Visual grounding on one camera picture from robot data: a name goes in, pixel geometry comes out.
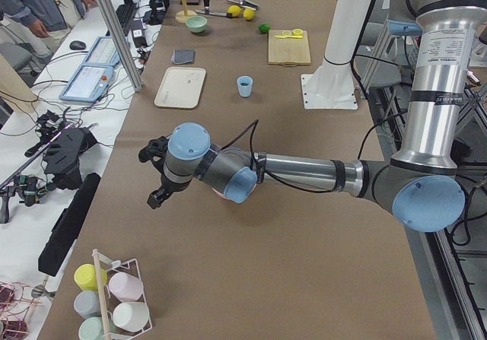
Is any steel muddler black tip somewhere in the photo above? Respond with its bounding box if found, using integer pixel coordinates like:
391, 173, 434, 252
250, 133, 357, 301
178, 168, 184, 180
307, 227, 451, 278
195, 9, 233, 19

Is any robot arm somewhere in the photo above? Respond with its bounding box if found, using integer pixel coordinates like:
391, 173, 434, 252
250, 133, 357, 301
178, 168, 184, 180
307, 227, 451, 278
124, 19, 399, 237

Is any pink plastic cup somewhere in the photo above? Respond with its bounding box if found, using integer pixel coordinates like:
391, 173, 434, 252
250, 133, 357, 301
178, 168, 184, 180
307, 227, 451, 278
108, 272, 144, 302

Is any light blue plastic cup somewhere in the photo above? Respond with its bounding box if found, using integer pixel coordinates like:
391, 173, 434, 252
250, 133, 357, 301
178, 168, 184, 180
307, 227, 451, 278
237, 75, 253, 97

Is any yellow-green plastic cup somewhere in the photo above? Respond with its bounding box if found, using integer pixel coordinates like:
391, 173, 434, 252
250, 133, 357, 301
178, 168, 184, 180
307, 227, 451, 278
74, 263, 98, 291

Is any white plastic cup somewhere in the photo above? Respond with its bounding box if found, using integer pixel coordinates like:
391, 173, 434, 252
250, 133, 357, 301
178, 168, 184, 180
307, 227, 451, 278
112, 302, 149, 332

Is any grey-blue plastic cup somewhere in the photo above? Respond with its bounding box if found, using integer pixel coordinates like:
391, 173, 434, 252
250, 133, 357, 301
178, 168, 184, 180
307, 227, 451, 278
73, 290, 101, 319

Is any mint green plastic cup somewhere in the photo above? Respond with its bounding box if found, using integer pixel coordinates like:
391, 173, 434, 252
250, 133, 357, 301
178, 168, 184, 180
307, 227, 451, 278
78, 316, 105, 340

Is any mint green bowl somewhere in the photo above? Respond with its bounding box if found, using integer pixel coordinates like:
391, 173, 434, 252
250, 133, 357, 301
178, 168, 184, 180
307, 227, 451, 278
185, 15, 208, 34

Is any wooden mug tree stand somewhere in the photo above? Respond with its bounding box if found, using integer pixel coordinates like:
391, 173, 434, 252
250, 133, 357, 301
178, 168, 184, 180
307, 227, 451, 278
176, 0, 197, 24

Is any yellow lemon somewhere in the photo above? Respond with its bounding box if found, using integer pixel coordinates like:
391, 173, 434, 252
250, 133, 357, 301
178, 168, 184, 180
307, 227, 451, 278
243, 8, 256, 21
227, 5, 242, 18

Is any metal scoop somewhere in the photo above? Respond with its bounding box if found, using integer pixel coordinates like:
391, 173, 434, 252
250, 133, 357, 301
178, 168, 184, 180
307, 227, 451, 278
225, 0, 259, 11

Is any grey folded cloth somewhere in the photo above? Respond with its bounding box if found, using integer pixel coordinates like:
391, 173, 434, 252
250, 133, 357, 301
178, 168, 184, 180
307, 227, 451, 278
170, 49, 196, 65

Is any green lime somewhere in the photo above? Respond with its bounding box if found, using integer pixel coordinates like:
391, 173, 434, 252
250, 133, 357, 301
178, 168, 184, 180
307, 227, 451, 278
258, 24, 270, 34

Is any pink bowl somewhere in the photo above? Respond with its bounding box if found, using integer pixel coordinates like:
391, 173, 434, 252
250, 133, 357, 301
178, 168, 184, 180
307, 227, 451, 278
213, 189, 228, 200

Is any black power adapter box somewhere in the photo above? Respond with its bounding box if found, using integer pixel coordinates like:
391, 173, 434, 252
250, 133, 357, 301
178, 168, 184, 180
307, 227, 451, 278
131, 19, 148, 48

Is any yellow plastic knife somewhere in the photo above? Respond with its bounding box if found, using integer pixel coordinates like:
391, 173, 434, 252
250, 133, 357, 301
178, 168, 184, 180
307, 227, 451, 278
273, 34, 304, 39

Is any black keyboard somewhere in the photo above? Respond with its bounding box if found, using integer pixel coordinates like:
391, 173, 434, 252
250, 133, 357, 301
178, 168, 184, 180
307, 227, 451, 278
116, 3, 137, 37

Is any cream rabbit tray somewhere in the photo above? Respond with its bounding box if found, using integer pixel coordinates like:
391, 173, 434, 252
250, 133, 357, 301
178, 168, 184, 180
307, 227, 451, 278
154, 66, 206, 110

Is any black long bar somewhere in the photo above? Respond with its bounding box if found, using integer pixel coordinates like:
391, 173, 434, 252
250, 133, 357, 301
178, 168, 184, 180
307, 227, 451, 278
38, 173, 100, 277

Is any wooden cutting board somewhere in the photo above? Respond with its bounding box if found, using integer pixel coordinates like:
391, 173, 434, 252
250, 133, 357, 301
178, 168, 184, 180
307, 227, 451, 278
268, 30, 311, 66

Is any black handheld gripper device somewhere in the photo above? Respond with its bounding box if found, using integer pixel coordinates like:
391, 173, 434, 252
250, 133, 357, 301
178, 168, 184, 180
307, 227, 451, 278
43, 127, 97, 190

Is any blue teach pendant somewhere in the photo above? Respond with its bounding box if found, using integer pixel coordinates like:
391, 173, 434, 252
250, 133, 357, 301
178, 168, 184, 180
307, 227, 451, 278
59, 65, 114, 103
84, 37, 120, 66

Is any black computer mouse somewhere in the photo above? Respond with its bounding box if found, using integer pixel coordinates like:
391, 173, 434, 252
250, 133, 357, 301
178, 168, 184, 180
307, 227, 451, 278
69, 40, 87, 51

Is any person in grey jacket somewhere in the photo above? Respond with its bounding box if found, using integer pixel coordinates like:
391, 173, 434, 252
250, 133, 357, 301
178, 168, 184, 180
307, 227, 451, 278
1, 0, 97, 39

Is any aluminium frame post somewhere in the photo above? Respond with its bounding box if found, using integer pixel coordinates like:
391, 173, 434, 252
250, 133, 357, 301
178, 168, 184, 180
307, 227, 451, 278
97, 0, 143, 92

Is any white wire cup rack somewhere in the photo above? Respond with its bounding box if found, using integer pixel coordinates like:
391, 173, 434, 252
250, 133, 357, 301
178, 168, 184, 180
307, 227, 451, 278
92, 249, 152, 339

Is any wooden rack handle rod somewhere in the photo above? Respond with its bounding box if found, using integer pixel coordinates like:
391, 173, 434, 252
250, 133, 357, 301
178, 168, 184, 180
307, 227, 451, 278
92, 249, 113, 340

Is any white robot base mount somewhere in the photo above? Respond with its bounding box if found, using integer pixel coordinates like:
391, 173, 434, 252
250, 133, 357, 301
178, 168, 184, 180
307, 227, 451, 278
301, 0, 371, 110

